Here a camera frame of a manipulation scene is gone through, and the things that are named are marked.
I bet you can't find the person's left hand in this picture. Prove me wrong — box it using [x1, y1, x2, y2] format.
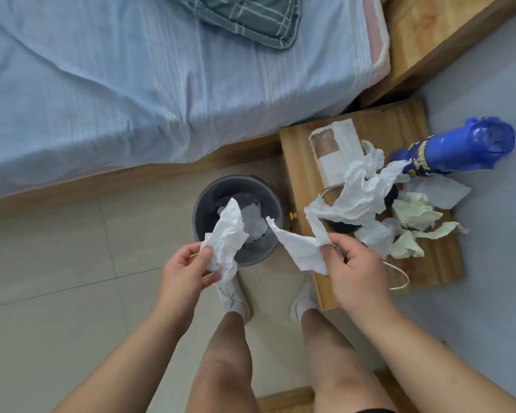
[161, 242, 222, 324]

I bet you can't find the person's right hand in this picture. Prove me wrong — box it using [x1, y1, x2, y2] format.
[320, 233, 397, 317]

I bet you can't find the white tissue sheet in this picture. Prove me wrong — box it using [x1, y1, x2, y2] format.
[265, 216, 330, 276]

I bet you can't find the long white tissue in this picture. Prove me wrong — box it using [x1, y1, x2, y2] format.
[304, 140, 412, 248]

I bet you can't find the person's left forearm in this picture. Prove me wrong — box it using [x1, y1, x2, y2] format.
[51, 309, 198, 413]

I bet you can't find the person's right forearm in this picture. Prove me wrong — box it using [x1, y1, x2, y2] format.
[356, 300, 516, 413]

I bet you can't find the black round object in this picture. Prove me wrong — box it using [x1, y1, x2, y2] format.
[327, 183, 400, 235]

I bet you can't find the white right shoe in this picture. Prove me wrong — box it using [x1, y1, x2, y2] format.
[289, 277, 320, 326]

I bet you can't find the white shoe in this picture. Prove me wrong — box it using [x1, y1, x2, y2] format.
[214, 272, 254, 326]
[289, 277, 320, 326]

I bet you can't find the white left shoe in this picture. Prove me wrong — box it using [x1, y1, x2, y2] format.
[214, 272, 254, 326]

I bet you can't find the grey round trash bin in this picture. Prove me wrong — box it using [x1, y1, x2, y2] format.
[192, 175, 284, 267]

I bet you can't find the small white tissue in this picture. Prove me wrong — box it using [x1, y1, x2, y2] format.
[354, 219, 407, 258]

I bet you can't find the white tissue waste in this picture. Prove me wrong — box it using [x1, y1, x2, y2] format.
[217, 203, 270, 245]

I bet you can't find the crumpled yellowish tissue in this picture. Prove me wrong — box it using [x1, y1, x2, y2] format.
[389, 221, 469, 260]
[391, 192, 443, 231]

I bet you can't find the low wooden bedside table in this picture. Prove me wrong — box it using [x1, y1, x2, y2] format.
[279, 98, 466, 311]

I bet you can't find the white brown tissue packet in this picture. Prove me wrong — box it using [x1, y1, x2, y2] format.
[308, 118, 367, 188]

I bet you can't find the person's right leg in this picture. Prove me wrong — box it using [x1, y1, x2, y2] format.
[300, 309, 397, 413]

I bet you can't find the person's leg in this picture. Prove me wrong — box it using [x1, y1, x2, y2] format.
[300, 309, 397, 413]
[185, 311, 260, 413]

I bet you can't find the person's left leg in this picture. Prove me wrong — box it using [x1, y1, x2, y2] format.
[185, 311, 260, 413]

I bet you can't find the smooth white tissue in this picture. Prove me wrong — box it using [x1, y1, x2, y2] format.
[406, 175, 473, 210]

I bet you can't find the wooden board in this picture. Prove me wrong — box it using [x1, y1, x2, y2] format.
[257, 386, 315, 413]

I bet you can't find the blue plastic bottle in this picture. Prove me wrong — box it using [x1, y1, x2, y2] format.
[390, 116, 516, 178]

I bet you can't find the light blue bed sheet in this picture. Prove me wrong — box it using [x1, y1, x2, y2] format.
[0, 0, 374, 205]

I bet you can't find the pink mattress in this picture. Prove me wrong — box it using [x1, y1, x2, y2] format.
[361, 0, 391, 86]

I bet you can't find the wooden headboard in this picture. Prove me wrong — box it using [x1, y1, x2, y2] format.
[358, 0, 516, 109]

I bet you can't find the green plaid pillow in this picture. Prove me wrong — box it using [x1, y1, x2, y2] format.
[163, 0, 302, 50]

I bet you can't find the white cable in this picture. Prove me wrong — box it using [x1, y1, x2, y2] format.
[319, 185, 410, 291]

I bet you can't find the wooden bed frame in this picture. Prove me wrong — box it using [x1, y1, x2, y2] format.
[0, 133, 284, 220]

